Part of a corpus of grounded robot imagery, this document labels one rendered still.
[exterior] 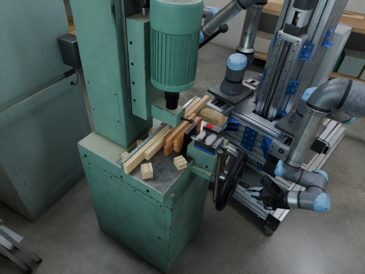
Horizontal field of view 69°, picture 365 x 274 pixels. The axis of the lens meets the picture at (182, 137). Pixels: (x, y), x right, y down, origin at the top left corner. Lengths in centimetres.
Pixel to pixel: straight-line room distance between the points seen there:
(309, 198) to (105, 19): 104
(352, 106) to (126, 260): 151
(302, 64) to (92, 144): 123
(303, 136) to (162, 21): 71
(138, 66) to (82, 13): 27
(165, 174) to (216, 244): 99
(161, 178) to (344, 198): 183
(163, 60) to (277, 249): 155
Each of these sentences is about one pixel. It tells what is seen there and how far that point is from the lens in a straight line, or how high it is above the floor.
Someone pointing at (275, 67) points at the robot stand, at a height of 105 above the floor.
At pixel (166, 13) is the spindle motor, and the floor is 148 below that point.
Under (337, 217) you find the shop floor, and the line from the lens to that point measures 245.
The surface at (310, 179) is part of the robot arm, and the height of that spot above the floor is 88.
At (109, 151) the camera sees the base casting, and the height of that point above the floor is 80.
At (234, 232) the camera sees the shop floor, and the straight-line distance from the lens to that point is 205.
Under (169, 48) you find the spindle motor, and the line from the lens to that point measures 94.
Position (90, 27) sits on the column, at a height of 136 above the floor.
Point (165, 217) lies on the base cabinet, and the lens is 131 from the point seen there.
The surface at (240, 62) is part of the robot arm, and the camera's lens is 169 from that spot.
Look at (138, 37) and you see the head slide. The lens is 102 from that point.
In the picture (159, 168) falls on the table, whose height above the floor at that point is 90.
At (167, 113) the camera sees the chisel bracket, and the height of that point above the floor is 106.
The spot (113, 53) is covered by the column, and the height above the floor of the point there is 129.
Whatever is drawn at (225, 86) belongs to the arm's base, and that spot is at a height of 87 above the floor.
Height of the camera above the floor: 174
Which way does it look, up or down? 42 degrees down
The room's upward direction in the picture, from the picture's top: 5 degrees clockwise
